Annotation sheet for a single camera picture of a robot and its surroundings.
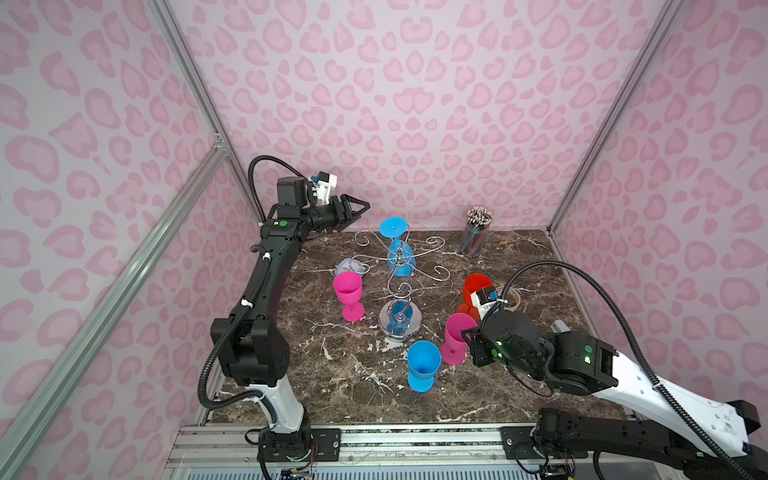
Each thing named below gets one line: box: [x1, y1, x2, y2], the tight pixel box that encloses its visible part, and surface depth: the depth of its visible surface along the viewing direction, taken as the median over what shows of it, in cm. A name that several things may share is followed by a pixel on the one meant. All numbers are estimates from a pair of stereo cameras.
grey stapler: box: [550, 319, 571, 333], surface depth 93 cm
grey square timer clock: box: [334, 258, 366, 277], surface depth 108 cm
